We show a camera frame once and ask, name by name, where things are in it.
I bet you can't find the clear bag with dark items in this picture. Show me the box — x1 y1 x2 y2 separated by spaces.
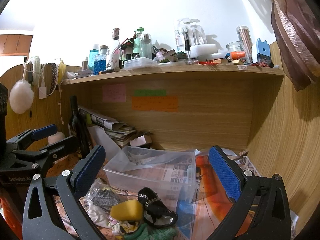
86 178 126 212

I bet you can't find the floral patterned cloth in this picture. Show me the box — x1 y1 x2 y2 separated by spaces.
112 221 140 237

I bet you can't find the yellow sponge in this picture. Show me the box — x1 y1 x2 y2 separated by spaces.
110 199 144 222

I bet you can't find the green cloth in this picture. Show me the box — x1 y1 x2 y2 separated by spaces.
123 224 177 240

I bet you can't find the black and white pouch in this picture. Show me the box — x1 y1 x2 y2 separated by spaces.
138 187 178 229

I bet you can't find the dark wine bottle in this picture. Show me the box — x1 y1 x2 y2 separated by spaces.
69 95 92 158

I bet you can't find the white paper sheet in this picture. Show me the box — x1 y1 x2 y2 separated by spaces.
88 126 121 161

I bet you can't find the white fluffy pompom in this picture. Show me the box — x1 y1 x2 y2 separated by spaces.
9 80 34 114

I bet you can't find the stack of newspapers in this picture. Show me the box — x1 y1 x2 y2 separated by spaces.
78 106 138 147

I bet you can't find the patterned headband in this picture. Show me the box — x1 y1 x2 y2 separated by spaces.
48 63 59 95

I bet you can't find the pink sticky note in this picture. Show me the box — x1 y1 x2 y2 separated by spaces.
102 83 126 103

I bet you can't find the small pink box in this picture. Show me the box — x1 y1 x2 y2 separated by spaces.
130 135 152 147

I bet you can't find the blue mouthwash bottle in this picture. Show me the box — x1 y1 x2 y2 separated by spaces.
93 45 108 75

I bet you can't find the green sticky note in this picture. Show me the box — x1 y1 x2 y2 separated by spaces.
134 89 167 97

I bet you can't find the clear plastic bin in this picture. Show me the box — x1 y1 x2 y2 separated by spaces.
103 146 197 203

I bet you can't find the clear flat plastic box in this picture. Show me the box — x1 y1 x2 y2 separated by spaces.
124 57 158 70

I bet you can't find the orange sticky note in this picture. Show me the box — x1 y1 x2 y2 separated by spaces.
131 96 178 113

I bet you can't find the green capped bottle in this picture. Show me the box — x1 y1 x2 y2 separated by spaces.
132 27 144 59

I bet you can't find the blue plastic block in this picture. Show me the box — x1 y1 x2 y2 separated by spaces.
256 38 271 65

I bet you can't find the glass jar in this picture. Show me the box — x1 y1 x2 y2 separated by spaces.
226 41 247 62

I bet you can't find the tall clear canister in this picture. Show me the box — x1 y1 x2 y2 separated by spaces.
236 25 253 62

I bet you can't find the white charger with cable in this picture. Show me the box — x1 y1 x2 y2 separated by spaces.
38 63 53 99

